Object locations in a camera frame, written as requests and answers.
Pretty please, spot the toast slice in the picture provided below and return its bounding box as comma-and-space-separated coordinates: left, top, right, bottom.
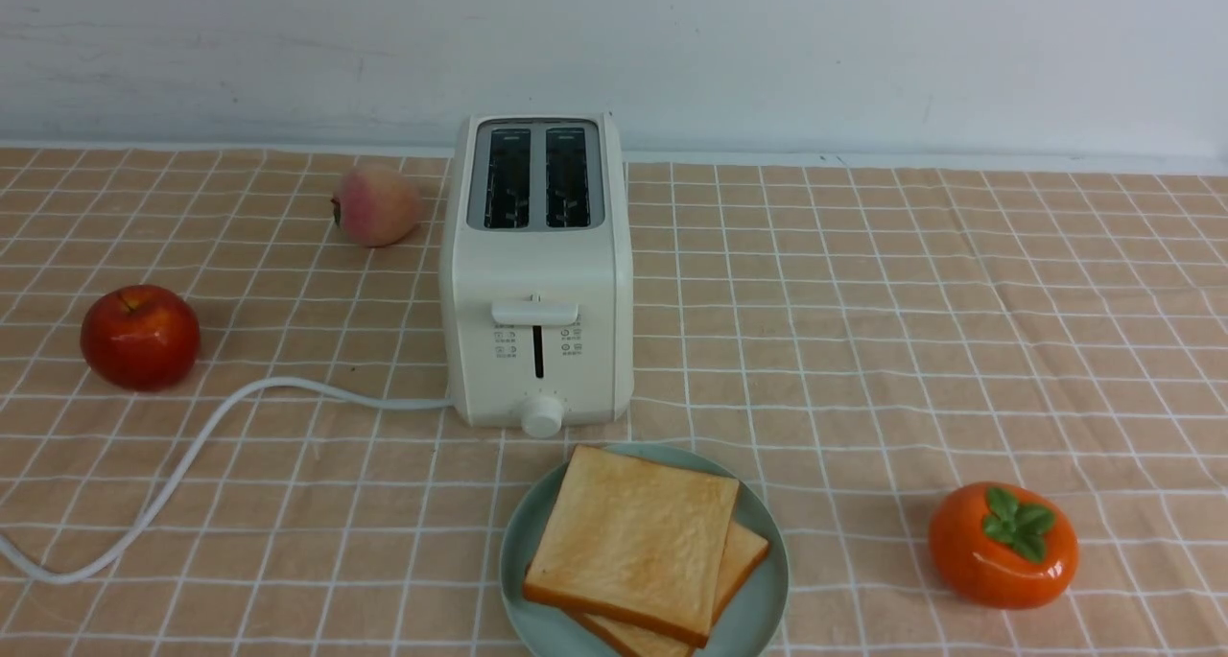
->
523, 445, 740, 648
567, 522, 770, 657

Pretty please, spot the white two-slot toaster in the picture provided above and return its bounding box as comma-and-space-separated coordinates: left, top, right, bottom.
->
438, 112, 632, 437

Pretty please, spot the orange checkered tablecloth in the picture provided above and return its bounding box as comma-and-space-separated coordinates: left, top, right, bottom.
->
1, 149, 1227, 656

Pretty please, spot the pink peach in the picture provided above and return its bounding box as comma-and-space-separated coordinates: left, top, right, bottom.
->
332, 165, 426, 247

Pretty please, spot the light green round plate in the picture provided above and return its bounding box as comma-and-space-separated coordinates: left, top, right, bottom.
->
500, 465, 791, 656

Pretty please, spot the orange persimmon with green leaf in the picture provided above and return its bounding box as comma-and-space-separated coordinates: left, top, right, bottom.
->
927, 481, 1079, 610

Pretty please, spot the red apple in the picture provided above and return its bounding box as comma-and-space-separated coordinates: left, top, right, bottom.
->
79, 284, 201, 393

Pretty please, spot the white toaster power cable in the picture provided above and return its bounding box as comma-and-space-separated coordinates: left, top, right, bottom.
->
0, 377, 454, 585

